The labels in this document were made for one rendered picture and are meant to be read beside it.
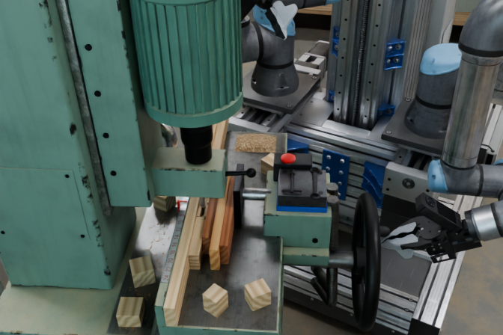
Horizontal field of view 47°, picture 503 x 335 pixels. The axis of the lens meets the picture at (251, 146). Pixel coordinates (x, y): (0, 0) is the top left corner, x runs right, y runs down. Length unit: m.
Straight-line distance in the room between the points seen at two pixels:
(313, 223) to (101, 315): 0.46
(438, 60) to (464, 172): 0.34
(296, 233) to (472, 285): 1.33
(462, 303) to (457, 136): 1.13
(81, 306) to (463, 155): 0.86
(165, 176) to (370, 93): 0.85
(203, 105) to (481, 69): 0.58
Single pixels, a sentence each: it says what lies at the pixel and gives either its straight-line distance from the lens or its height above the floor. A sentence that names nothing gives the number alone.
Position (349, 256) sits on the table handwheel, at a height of 0.83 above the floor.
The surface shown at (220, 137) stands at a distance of 1.39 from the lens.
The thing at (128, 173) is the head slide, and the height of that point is 1.08.
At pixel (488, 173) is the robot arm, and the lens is 1.39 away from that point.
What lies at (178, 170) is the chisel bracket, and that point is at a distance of 1.09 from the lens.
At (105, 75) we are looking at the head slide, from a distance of 0.97.
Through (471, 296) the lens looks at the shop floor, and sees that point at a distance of 2.38.
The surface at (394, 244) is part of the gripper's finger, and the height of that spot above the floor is 0.78.
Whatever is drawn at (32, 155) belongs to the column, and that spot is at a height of 1.15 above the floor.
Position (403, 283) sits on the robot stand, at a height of 0.21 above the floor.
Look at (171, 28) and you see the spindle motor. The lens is 0.88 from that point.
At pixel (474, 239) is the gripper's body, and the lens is 1.35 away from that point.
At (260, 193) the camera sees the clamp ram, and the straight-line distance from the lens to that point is 1.19.
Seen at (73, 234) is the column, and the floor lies 0.96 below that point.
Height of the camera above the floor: 1.74
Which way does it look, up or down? 36 degrees down
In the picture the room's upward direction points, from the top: 1 degrees counter-clockwise
